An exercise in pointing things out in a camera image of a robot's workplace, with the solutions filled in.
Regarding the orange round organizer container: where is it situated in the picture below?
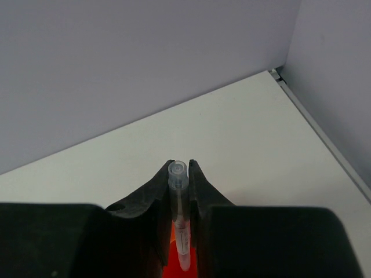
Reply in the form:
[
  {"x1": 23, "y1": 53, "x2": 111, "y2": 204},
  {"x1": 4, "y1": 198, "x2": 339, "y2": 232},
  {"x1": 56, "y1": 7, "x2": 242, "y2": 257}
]
[{"x1": 162, "y1": 224, "x2": 198, "y2": 278}]

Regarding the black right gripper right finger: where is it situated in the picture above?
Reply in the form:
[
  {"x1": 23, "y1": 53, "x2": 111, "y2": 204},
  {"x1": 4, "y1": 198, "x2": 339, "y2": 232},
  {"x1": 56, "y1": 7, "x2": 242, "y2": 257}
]
[{"x1": 189, "y1": 160, "x2": 363, "y2": 277}]

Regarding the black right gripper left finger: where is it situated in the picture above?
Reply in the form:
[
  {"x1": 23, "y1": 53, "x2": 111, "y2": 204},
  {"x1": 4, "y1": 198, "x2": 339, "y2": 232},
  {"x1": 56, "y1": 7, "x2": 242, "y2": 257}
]
[{"x1": 1, "y1": 164, "x2": 172, "y2": 277}]

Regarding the clear purple pen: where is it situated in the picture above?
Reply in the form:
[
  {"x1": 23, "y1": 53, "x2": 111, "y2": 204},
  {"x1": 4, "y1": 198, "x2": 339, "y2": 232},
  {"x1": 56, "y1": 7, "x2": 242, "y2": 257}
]
[{"x1": 168, "y1": 160, "x2": 191, "y2": 272}]

